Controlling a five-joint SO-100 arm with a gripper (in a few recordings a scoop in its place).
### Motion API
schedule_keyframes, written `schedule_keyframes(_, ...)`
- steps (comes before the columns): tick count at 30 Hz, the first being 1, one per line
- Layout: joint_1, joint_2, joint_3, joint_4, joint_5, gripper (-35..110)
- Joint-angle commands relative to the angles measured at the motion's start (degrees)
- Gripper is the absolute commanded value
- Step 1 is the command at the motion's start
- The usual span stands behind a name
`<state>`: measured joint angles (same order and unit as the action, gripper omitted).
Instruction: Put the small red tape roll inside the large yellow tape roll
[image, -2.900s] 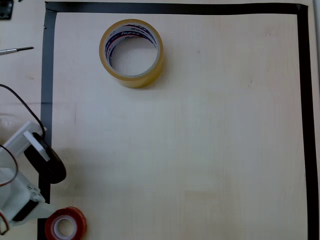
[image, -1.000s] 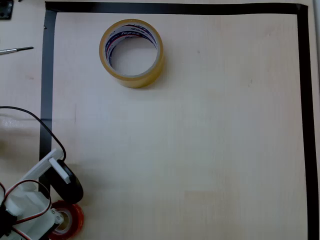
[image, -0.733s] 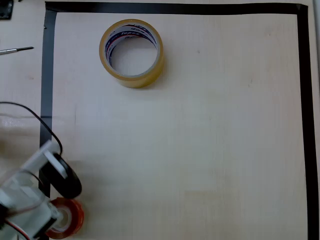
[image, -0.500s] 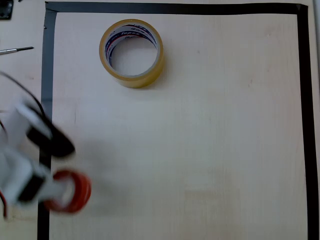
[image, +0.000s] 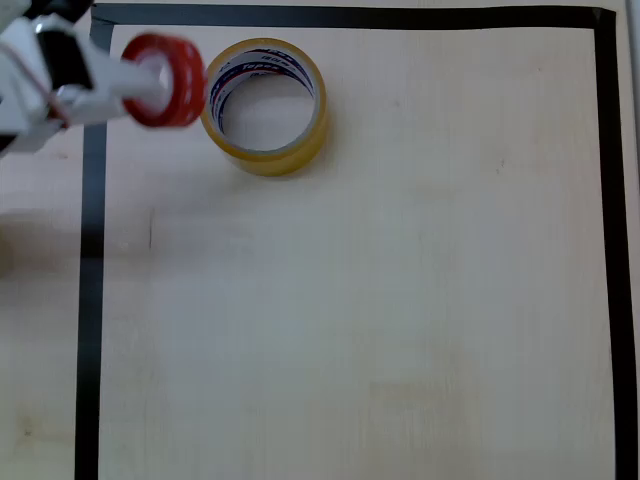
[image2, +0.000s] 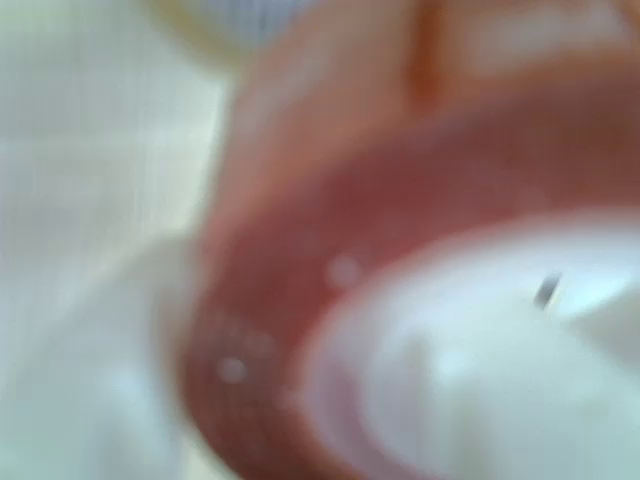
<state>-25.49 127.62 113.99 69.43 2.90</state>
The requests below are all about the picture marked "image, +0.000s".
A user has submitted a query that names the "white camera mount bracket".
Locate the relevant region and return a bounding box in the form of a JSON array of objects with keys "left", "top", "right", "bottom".
[{"left": 0, "top": 114, "right": 59, "bottom": 159}]

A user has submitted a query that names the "small red tape roll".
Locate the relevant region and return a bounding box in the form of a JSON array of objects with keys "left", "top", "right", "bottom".
[{"left": 120, "top": 32, "right": 208, "bottom": 129}]

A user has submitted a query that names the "large yellowish clear tape roll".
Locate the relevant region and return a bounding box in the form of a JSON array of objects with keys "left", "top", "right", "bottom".
[{"left": 199, "top": 37, "right": 331, "bottom": 178}]

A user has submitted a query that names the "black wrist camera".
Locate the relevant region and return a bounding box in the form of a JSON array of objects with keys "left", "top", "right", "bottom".
[{"left": 29, "top": 0, "right": 97, "bottom": 24}]

